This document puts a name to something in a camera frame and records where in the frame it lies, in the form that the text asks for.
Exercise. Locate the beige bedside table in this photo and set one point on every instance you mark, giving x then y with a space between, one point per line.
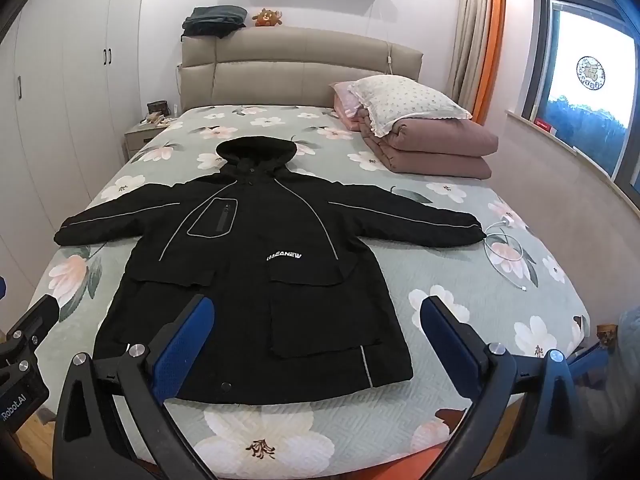
138 136

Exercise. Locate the black hooded coat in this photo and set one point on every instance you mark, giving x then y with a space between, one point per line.
302 312

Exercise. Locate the beige and orange curtain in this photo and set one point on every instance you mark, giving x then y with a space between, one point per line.
476 55

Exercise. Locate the dark green folded blanket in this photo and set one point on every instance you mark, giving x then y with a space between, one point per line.
217 21

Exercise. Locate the white dotted pillow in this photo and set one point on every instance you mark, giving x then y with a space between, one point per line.
389 98

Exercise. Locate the floral green bed cover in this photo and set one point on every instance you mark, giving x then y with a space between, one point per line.
508 287

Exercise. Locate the folded mauve quilt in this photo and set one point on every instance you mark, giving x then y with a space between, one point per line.
432 147

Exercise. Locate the beige upholstered headboard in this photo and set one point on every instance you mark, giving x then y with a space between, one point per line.
284 66

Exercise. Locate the white wardrobe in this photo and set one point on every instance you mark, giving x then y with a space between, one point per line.
69 92

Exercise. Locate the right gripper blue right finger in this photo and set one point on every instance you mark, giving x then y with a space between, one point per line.
548 440

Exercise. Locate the orange plush toy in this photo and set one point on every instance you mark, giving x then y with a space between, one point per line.
267 18

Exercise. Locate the pink pillow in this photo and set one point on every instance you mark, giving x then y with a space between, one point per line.
346 105

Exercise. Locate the window with dark frame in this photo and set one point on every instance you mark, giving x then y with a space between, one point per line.
583 86

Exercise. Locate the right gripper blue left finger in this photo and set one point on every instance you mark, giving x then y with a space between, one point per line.
90 441

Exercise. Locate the dark box on nightstand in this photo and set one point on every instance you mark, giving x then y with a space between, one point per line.
158 107

